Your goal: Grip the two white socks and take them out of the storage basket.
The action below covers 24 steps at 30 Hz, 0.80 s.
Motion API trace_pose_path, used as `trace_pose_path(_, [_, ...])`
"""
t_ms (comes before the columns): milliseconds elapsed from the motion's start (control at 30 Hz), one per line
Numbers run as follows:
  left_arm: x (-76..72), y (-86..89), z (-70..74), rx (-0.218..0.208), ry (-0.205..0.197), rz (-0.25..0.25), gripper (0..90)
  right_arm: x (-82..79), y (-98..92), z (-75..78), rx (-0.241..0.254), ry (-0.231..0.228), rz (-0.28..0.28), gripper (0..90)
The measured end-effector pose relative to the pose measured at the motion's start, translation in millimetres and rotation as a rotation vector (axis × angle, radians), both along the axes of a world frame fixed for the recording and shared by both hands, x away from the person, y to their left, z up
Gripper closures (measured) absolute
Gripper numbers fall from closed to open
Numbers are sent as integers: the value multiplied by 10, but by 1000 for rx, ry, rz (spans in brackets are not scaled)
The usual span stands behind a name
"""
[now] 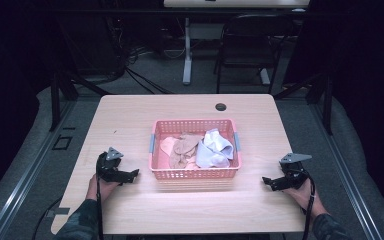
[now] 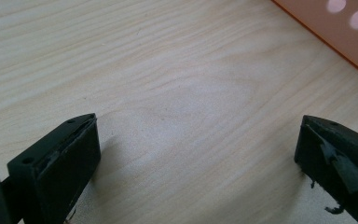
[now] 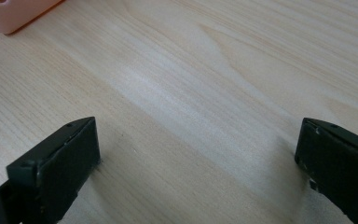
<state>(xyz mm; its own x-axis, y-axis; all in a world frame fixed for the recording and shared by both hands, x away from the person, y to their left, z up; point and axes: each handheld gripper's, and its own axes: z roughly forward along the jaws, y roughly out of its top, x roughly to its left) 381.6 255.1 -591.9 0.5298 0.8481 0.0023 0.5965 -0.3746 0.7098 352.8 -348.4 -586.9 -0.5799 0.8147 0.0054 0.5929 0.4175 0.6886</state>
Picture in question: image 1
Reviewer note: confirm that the beige sock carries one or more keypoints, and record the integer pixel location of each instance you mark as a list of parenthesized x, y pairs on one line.
[(184, 148)]

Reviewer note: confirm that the black metal stand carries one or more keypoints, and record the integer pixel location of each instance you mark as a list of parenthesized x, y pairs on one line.
[(325, 100), (58, 96)]

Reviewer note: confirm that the lavender sock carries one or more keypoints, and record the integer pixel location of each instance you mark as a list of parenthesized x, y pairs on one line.
[(210, 158)]

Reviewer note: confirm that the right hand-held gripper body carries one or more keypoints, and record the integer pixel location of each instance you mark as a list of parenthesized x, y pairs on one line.
[(295, 173)]

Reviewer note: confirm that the white desk with leg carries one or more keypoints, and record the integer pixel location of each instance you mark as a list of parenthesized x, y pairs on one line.
[(188, 50)]

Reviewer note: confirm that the black folding chair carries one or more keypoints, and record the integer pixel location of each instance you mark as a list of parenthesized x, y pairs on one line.
[(251, 43)]

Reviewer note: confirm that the white sock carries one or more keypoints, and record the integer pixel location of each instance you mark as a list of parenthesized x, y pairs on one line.
[(218, 144)]

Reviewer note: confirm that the aluminium floor rail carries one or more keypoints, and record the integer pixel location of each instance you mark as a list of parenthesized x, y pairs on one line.
[(30, 166), (343, 166)]

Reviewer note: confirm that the pink plastic basket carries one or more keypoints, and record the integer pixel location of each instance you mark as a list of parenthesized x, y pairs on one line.
[(193, 174)]

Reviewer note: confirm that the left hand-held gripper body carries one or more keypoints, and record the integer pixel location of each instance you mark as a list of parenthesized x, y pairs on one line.
[(108, 165)]

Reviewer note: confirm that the person's right hand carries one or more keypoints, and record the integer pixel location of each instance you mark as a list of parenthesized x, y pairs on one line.
[(302, 196)]

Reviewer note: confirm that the light pink sock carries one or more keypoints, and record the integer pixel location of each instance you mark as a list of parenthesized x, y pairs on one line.
[(166, 145)]

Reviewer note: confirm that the grey tape strip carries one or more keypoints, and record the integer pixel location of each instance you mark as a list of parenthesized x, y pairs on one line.
[(60, 211)]

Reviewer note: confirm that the black table grommet hole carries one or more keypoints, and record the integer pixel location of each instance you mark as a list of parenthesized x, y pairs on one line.
[(220, 107)]

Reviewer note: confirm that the person's left hand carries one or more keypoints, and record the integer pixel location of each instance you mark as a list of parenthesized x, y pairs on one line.
[(105, 189)]

